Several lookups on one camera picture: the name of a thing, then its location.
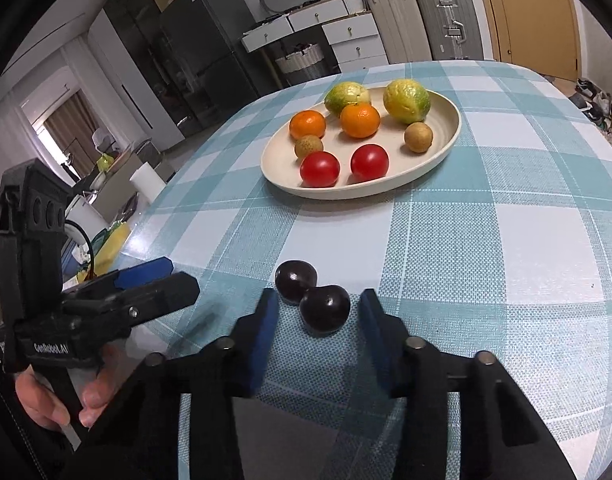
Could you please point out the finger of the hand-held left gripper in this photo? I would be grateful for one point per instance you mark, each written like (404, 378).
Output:
(146, 267)
(171, 292)

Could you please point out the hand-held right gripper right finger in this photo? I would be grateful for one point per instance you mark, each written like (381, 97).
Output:
(373, 345)

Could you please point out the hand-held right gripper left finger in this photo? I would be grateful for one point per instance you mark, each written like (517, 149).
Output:
(263, 340)

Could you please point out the dark purple plum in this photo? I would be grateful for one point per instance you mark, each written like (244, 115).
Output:
(325, 309)
(293, 280)

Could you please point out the cream oval plate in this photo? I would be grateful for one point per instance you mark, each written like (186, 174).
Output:
(281, 162)

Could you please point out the red tomato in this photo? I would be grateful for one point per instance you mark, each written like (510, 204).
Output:
(369, 162)
(319, 169)

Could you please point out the tan round fruit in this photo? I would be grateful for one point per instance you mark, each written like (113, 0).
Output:
(418, 137)
(308, 146)

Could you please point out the small orange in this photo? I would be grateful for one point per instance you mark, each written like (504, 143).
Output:
(308, 125)

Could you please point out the large orange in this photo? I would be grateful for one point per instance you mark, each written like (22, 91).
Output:
(360, 121)

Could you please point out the person's left hand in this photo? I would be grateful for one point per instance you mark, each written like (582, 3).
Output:
(98, 390)

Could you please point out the yellow cloth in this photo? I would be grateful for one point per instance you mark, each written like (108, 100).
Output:
(111, 245)

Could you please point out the white paper towel roll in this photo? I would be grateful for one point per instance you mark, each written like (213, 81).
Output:
(146, 180)

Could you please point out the brown curtain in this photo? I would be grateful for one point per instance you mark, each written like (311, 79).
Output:
(71, 120)

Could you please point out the white air conditioner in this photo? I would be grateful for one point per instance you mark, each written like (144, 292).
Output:
(31, 95)

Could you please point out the teal checked tablecloth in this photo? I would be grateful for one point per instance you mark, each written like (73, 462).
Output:
(486, 240)

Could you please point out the white tall cabinet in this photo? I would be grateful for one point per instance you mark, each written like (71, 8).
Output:
(126, 105)

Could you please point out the grey refrigerator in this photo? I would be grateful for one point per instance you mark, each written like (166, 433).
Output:
(206, 45)

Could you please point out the green-yellow citrus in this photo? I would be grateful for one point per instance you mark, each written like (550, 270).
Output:
(407, 101)
(346, 96)

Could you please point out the woven laundry basket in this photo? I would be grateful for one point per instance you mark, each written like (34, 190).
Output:
(301, 67)

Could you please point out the white drawer dresser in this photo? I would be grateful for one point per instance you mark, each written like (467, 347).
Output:
(351, 27)

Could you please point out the beige suitcase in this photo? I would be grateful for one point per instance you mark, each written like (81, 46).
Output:
(396, 20)

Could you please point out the pile of shoes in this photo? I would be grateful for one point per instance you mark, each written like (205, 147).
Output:
(601, 105)

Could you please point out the silver suitcase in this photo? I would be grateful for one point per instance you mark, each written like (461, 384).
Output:
(446, 15)

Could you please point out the wooden door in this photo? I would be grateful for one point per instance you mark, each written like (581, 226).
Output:
(536, 20)

